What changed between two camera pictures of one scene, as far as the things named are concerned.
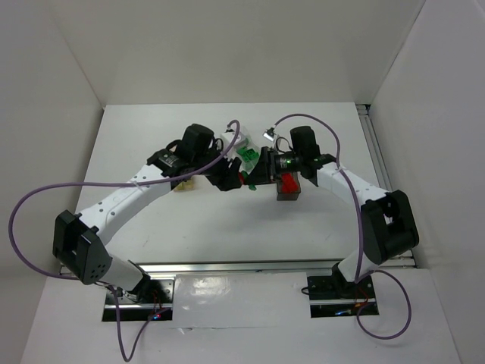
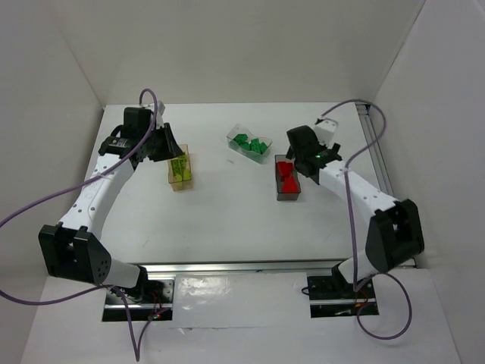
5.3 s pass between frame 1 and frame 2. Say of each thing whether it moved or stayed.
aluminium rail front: stayed
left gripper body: moved
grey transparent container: stayed
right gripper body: moved
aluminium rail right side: stayed
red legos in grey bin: stayed
